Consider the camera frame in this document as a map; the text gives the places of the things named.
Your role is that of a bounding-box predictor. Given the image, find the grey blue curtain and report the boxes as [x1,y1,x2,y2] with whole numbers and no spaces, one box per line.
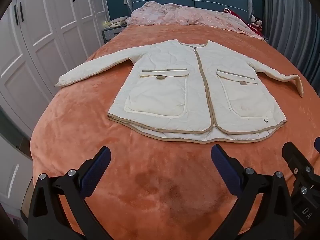
[261,0,320,85]

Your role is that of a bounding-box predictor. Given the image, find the white panelled wardrobe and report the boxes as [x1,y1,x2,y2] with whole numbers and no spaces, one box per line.
[0,0,108,135]

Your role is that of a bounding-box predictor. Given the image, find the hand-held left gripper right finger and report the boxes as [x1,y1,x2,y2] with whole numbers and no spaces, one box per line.
[211,144,294,240]

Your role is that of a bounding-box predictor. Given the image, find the plush toys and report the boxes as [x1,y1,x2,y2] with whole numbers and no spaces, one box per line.
[249,15,263,29]

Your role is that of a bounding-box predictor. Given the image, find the cream quilted jacket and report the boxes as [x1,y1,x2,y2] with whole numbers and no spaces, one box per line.
[55,39,305,144]

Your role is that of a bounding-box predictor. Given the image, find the beige cloth bundle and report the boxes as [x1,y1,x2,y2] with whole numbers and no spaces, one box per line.
[102,16,128,28]

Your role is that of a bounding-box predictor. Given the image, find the orange fleece blanket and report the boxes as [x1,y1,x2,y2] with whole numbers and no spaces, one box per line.
[29,24,320,240]

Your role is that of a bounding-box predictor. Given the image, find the red cloth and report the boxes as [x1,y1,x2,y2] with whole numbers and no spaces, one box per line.
[223,7,263,37]

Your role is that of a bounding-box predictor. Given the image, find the white cabinet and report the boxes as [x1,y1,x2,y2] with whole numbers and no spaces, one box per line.
[0,135,33,205]

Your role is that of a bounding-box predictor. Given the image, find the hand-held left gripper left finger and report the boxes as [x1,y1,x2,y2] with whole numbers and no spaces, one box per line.
[28,146,112,240]

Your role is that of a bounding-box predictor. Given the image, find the grey nightstand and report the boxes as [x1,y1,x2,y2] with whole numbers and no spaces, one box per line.
[101,26,128,43]

